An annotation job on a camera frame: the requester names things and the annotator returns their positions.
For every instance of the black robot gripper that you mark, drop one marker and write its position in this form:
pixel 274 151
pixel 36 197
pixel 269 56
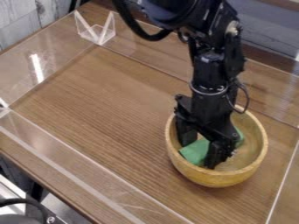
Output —
pixel 203 114

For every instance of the green rectangular block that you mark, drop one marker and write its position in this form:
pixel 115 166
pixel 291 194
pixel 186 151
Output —
pixel 195 151

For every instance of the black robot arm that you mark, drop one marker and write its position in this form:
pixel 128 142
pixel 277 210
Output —
pixel 207 26

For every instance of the brown wooden bowl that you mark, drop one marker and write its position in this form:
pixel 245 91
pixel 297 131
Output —
pixel 239 167

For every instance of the clear acrylic tray wall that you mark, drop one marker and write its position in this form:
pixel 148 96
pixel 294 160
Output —
pixel 83 183

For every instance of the black metal base plate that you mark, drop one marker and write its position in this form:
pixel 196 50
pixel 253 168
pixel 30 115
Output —
pixel 64 212

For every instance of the clear acrylic corner bracket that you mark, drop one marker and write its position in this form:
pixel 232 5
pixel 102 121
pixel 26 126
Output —
pixel 99 34

